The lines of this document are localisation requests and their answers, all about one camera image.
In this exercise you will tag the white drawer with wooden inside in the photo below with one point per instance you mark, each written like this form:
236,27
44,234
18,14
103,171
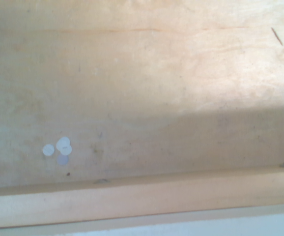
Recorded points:
142,86

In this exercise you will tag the white round sticker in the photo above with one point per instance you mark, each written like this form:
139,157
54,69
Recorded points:
64,145
48,150
63,159

